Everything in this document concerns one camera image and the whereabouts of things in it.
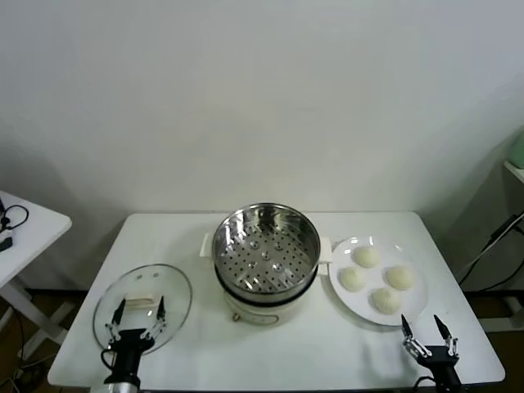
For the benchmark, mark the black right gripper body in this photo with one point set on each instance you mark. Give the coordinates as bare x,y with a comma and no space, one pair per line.
444,368

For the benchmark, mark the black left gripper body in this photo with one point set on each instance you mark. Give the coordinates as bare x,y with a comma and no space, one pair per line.
129,352

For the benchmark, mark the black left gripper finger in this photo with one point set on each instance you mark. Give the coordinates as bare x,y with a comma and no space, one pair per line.
118,317
160,311

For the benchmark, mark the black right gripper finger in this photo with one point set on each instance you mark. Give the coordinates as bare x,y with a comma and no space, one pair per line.
407,327
443,329

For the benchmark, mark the white steamed baozi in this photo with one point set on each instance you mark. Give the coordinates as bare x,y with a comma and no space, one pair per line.
366,257
353,279
385,301
400,277

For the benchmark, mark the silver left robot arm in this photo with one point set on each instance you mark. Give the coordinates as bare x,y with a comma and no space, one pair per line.
122,387

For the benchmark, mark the perforated steel steamer basket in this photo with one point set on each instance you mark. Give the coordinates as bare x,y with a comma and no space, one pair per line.
266,266

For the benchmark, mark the round glass pot lid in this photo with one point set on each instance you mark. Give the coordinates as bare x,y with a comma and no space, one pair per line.
176,286

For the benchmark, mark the white round plate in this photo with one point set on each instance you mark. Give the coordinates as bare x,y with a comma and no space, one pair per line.
356,305

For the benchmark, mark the cream electric cooker base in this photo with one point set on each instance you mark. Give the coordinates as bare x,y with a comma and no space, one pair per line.
254,313

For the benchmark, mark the white side table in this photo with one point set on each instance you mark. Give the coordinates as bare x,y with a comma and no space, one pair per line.
37,229

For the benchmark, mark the small black device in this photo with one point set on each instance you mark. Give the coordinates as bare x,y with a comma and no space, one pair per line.
5,243

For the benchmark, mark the white shelf board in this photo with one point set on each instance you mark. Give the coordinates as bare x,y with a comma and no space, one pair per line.
516,170

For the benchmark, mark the white table leg frame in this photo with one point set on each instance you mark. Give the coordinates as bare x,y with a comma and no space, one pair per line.
495,323

